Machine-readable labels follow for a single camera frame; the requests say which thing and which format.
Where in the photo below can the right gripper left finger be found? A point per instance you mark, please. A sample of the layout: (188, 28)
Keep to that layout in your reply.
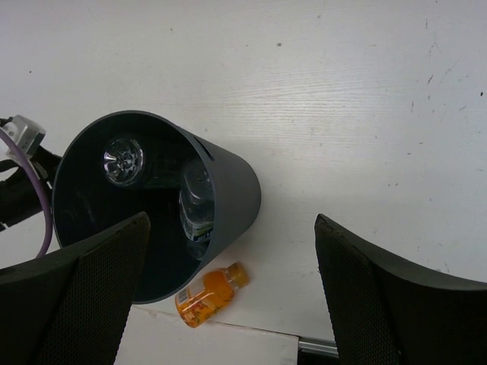
(71, 306)

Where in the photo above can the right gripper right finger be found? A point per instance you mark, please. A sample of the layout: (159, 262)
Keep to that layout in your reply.
(385, 309)

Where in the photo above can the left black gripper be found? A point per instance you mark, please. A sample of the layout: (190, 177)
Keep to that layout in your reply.
(19, 200)

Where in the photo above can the clear bottle without label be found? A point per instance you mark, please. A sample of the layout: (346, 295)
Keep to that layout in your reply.
(123, 161)

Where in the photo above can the clear bottle green blue label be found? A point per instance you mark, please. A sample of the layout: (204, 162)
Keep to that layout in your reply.
(197, 207)

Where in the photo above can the dark grey plastic bin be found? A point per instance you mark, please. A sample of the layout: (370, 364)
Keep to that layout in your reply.
(85, 203)

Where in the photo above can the orange juice bottle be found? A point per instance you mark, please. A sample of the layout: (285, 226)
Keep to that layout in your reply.
(210, 294)

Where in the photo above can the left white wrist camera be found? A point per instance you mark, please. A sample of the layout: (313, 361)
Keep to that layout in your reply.
(25, 133)

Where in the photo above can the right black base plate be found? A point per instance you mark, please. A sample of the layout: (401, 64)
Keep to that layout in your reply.
(317, 352)

